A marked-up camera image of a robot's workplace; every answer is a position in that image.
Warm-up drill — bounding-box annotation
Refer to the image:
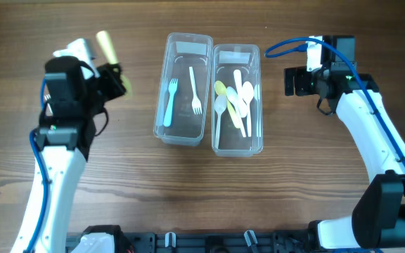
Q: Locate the yellow plastic fork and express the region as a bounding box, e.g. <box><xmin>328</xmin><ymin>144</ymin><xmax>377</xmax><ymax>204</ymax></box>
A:
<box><xmin>96</xmin><ymin>30</ymin><xmax>133</xmax><ymax>99</ymax></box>

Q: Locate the white plastic spoon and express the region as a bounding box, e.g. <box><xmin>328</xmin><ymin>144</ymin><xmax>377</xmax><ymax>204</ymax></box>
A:
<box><xmin>214</xmin><ymin>94</ymin><xmax>227</xmax><ymax>148</ymax></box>
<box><xmin>233</xmin><ymin>70</ymin><xmax>247</xmax><ymax>118</ymax></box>

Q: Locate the light blue plastic fork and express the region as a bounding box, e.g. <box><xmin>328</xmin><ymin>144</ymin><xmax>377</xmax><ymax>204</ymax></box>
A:
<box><xmin>163</xmin><ymin>78</ymin><xmax>178</xmax><ymax>127</ymax></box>

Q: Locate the yellow plastic spoon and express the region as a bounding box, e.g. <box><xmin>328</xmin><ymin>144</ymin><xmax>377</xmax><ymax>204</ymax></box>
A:
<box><xmin>214</xmin><ymin>80</ymin><xmax>240</xmax><ymax>129</ymax></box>

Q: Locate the white plastic fork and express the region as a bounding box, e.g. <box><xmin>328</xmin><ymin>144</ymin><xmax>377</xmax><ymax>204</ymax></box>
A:
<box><xmin>188</xmin><ymin>66</ymin><xmax>203</xmax><ymax>115</ymax></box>

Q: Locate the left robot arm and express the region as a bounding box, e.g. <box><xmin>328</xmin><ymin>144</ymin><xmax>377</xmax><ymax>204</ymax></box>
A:
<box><xmin>11</xmin><ymin>56</ymin><xmax>127</xmax><ymax>252</ymax></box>

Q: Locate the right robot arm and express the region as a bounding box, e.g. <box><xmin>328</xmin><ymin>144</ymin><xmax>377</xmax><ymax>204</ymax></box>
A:
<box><xmin>284</xmin><ymin>36</ymin><xmax>405</xmax><ymax>252</ymax></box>

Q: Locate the right clear plastic container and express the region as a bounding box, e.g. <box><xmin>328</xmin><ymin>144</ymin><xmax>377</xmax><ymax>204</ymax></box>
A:
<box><xmin>212</xmin><ymin>44</ymin><xmax>264</xmax><ymax>157</ymax></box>

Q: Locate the clear plastic container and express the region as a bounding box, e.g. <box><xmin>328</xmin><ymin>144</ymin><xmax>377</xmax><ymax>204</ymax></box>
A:
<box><xmin>153</xmin><ymin>32</ymin><xmax>214</xmax><ymax>146</ymax></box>
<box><xmin>212</xmin><ymin>44</ymin><xmax>264</xmax><ymax>157</ymax></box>

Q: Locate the left clear plastic container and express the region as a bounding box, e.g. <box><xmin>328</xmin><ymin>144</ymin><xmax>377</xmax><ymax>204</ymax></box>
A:
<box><xmin>153</xmin><ymin>32</ymin><xmax>214</xmax><ymax>146</ymax></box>

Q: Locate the right blue cable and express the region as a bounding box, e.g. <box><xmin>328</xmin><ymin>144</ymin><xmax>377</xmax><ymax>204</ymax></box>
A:
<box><xmin>264</xmin><ymin>37</ymin><xmax>405</xmax><ymax>215</ymax></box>

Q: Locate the blue cable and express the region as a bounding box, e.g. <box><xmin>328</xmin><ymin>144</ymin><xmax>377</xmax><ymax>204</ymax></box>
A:
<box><xmin>22</xmin><ymin>77</ymin><xmax>51</xmax><ymax>253</ymax></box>
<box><xmin>264</xmin><ymin>37</ymin><xmax>405</xmax><ymax>215</ymax></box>

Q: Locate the left blue cable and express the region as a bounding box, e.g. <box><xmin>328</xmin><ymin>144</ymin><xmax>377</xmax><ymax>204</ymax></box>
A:
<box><xmin>22</xmin><ymin>77</ymin><xmax>51</xmax><ymax>253</ymax></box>

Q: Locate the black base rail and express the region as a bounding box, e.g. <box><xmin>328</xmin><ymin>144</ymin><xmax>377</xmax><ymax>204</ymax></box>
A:
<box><xmin>65</xmin><ymin>230</ymin><xmax>316</xmax><ymax>253</ymax></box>

